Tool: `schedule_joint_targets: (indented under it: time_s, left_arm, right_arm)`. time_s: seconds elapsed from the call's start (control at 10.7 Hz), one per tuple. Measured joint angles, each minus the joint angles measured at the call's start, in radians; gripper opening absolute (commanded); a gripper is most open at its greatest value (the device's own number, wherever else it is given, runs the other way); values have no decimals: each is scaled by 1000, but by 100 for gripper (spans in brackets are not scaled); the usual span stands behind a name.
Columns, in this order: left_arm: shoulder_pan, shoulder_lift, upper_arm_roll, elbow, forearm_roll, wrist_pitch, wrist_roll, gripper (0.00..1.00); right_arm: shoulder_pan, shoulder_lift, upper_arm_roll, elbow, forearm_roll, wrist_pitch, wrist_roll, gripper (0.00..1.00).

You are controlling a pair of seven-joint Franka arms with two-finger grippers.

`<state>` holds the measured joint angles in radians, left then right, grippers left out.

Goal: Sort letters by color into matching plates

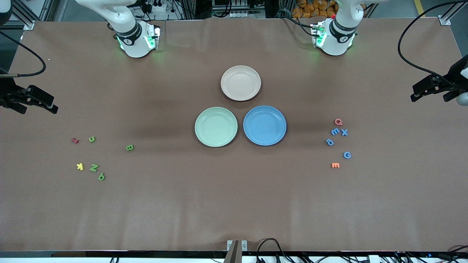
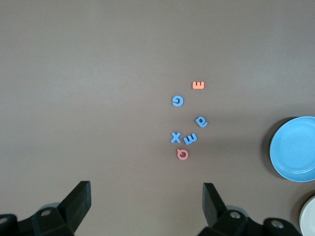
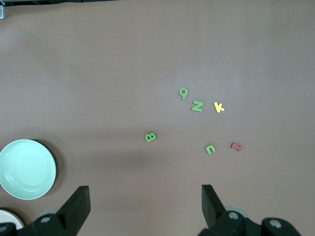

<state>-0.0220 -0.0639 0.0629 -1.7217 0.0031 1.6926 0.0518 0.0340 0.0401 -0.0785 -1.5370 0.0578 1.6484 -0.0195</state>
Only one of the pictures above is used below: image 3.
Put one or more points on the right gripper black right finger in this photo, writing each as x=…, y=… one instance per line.
x=214, y=216

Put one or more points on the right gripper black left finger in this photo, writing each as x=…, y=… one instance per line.
x=71, y=216

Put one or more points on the green foam letter U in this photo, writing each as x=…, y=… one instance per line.
x=209, y=150

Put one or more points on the green foam letter B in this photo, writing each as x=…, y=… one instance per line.
x=150, y=137

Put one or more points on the green foam letter N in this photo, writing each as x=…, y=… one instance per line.
x=197, y=106

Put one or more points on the green foam letter q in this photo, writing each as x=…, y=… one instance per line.
x=183, y=96

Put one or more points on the beige plate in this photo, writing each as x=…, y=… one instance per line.
x=8, y=218

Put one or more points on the green plate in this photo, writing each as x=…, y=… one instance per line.
x=27, y=169

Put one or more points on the red foam letter I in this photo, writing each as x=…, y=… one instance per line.
x=236, y=146

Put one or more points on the yellow foam letter K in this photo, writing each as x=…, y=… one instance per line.
x=218, y=107

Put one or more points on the brown table mat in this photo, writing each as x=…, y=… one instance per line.
x=123, y=61

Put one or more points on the grey metal mounting bracket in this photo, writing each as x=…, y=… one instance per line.
x=2, y=12

